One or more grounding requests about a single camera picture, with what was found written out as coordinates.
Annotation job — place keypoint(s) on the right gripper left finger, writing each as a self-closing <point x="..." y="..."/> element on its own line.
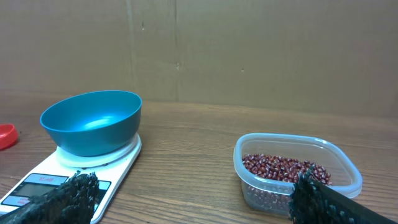
<point x="71" y="202"/>

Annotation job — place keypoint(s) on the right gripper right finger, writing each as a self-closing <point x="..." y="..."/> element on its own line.
<point x="312" y="202"/>

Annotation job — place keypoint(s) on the red measuring scoop blue handle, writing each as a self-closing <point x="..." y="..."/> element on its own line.
<point x="9" y="135"/>

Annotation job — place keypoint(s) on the white digital kitchen scale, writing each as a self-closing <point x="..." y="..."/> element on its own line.
<point x="60" y="166"/>

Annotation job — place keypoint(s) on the blue plastic bowl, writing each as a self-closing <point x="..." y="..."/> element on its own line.
<point x="93" y="123"/>

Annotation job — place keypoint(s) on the red adzuki beans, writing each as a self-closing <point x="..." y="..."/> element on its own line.
<point x="279" y="168"/>

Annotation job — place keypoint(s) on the clear plastic container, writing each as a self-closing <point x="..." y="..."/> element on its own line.
<point x="346" y="178"/>

